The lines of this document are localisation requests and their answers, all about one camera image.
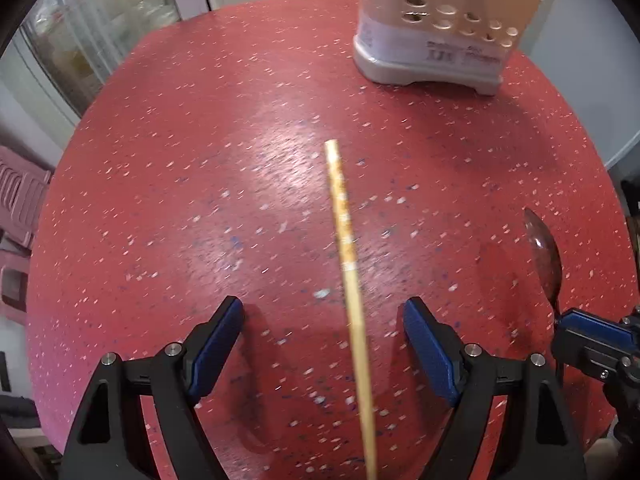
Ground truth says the pink plastic stool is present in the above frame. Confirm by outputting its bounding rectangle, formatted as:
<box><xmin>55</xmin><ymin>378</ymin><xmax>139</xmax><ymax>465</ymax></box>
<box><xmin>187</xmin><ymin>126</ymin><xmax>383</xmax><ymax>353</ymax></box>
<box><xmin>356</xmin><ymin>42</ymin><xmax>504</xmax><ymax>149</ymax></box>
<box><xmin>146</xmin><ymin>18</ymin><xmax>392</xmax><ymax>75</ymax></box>
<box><xmin>0</xmin><ymin>247</ymin><xmax>32</xmax><ymax>317</ymax></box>
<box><xmin>0</xmin><ymin>144</ymin><xmax>54</xmax><ymax>252</ymax></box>

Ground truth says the beige plastic utensil holder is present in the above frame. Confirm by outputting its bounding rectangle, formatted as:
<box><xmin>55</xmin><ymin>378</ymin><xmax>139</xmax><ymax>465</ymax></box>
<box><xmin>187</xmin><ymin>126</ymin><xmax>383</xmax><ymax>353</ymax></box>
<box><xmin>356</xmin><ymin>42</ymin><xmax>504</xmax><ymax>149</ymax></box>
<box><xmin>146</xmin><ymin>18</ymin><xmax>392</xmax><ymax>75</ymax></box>
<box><xmin>352</xmin><ymin>0</ymin><xmax>544</xmax><ymax>97</ymax></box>

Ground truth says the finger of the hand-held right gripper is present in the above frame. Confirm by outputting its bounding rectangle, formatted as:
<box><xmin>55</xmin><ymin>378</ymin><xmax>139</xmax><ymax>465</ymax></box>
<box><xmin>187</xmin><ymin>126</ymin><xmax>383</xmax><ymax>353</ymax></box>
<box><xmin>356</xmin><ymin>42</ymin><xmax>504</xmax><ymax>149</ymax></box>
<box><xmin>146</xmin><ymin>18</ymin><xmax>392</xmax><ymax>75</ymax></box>
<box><xmin>556</xmin><ymin>309</ymin><xmax>640</xmax><ymax>349</ymax></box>
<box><xmin>551</xmin><ymin>335</ymin><xmax>635</xmax><ymax>382</ymax></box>

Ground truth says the glass sliding door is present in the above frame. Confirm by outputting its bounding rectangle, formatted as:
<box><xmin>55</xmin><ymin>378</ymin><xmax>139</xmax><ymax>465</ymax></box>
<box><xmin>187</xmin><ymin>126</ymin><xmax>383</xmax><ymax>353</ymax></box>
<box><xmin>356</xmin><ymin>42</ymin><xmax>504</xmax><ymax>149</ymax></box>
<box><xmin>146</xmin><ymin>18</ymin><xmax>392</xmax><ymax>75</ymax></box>
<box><xmin>14</xmin><ymin>0</ymin><xmax>182</xmax><ymax>117</ymax></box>

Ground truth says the wooden chopstick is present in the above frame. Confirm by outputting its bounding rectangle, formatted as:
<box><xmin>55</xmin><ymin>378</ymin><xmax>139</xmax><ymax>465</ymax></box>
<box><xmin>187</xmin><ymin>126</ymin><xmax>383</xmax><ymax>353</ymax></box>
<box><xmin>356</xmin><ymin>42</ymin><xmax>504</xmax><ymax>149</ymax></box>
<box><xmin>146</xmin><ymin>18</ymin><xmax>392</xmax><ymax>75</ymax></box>
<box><xmin>324</xmin><ymin>139</ymin><xmax>379</xmax><ymax>480</ymax></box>

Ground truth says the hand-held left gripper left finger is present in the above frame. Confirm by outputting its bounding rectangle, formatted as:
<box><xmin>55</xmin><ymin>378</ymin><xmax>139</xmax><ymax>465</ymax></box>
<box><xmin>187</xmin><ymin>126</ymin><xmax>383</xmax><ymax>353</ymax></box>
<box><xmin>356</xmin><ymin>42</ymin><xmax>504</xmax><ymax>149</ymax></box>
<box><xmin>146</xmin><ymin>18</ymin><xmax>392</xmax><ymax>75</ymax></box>
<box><xmin>59</xmin><ymin>296</ymin><xmax>246</xmax><ymax>480</ymax></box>

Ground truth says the brown handled metal spoon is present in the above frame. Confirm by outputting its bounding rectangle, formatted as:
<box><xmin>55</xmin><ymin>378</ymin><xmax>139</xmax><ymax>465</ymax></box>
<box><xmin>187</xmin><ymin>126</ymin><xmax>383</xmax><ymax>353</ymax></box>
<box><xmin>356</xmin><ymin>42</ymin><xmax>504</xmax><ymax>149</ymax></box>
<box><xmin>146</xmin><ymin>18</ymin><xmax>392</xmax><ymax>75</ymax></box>
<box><xmin>522</xmin><ymin>208</ymin><xmax>565</xmax><ymax>317</ymax></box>

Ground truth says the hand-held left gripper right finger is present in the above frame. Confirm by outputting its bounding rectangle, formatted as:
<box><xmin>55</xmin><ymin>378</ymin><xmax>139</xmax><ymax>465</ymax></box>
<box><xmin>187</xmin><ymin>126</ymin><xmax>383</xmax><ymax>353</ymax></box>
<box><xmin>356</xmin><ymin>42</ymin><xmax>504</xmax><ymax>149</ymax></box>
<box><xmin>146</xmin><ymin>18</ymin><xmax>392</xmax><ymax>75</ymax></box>
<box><xmin>402</xmin><ymin>297</ymin><xmax>586</xmax><ymax>480</ymax></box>

